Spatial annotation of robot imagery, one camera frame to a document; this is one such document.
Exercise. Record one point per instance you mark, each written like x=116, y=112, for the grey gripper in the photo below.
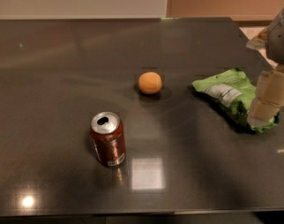
x=280, y=39

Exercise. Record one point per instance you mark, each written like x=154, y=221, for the orange fruit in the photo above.
x=150, y=83

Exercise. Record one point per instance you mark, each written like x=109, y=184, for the red coke can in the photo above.
x=108, y=138

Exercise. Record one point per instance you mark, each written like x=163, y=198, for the green chip bag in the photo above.
x=232, y=92

